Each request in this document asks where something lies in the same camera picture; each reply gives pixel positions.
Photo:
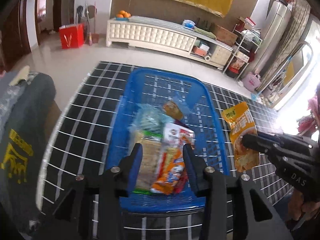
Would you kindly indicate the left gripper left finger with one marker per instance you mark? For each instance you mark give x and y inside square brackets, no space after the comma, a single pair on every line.
[117,182]

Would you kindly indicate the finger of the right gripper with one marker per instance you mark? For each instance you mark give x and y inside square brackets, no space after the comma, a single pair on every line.
[252,141]
[271,136]

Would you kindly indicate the person right hand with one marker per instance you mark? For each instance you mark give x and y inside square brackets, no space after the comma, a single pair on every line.
[298,207]

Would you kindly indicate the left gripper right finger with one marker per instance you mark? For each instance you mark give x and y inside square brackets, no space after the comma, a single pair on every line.
[205,181]

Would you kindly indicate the red yellow snack pouch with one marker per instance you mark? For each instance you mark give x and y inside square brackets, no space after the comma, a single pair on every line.
[172,133]

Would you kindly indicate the orange snack bar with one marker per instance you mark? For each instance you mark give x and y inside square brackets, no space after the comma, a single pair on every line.
[172,166]

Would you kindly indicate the beige curtain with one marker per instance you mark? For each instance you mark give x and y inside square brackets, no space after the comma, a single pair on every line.
[299,17]

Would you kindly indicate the blue tissue box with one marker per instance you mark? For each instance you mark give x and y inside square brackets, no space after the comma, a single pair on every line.
[189,24]

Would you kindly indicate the tall standing air conditioner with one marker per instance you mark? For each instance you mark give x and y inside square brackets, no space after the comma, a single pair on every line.
[275,25]

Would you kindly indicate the plate of oranges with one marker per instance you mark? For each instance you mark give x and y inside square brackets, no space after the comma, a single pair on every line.
[123,15]

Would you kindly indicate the pink tote bag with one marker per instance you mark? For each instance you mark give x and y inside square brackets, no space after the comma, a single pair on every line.
[251,81]

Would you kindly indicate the cream TV cabinet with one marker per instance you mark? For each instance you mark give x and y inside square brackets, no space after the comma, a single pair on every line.
[168,37]

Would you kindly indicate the orange yellow snack packet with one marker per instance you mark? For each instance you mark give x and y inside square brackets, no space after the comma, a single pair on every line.
[241,123]

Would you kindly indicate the black white grid tablecloth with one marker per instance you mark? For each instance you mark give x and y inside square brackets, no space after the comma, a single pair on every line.
[82,138]

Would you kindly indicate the green-sealed cracker pack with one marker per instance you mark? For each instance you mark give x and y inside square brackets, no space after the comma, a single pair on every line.
[151,144]

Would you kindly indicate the teal net snack pack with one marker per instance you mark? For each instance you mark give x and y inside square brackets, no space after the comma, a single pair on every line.
[148,118]

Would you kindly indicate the grey queen shirt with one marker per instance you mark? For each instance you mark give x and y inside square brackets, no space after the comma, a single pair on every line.
[24,110]

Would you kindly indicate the white metal shelf rack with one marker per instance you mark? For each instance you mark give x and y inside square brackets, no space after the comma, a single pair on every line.
[245,47]

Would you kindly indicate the cardboard box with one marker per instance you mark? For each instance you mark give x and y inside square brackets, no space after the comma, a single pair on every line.
[223,35]

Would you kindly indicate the blue bear cookie bag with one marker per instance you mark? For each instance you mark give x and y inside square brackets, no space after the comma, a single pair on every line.
[171,109]

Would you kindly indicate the red paper bag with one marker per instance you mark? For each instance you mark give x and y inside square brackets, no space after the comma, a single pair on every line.
[71,36]

